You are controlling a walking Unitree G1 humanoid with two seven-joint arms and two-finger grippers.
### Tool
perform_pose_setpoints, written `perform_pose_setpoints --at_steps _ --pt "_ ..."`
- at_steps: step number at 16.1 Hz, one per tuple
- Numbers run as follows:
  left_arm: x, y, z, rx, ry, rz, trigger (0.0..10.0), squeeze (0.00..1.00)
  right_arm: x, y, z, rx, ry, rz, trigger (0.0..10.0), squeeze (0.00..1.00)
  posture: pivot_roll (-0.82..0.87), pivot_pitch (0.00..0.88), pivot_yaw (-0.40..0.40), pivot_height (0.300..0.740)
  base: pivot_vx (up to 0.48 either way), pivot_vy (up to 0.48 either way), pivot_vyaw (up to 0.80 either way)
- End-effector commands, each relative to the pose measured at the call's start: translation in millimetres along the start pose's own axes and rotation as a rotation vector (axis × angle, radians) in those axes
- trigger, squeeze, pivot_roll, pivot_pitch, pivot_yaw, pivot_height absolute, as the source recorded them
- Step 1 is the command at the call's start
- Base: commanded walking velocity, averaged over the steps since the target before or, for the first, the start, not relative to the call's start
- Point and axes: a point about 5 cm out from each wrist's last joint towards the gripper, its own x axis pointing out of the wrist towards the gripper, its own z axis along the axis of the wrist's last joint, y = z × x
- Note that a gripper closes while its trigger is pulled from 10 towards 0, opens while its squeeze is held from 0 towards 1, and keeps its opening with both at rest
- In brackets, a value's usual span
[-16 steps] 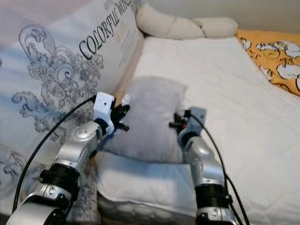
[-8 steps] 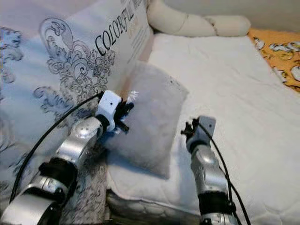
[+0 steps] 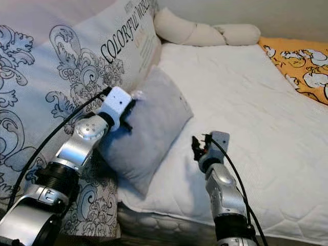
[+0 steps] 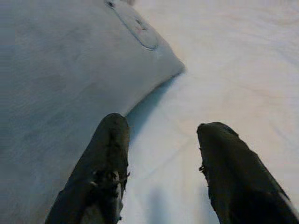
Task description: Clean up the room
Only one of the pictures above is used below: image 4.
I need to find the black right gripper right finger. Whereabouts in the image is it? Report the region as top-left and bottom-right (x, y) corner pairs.
(197, 121), (299, 224)

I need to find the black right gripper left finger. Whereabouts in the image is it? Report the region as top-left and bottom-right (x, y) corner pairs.
(45, 113), (130, 224)

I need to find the white bed quilt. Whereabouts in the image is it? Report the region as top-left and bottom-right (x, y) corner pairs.
(120, 0), (299, 224)

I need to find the grey smiley pillow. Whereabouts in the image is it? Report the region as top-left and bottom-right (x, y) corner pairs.
(0, 0), (186, 224)

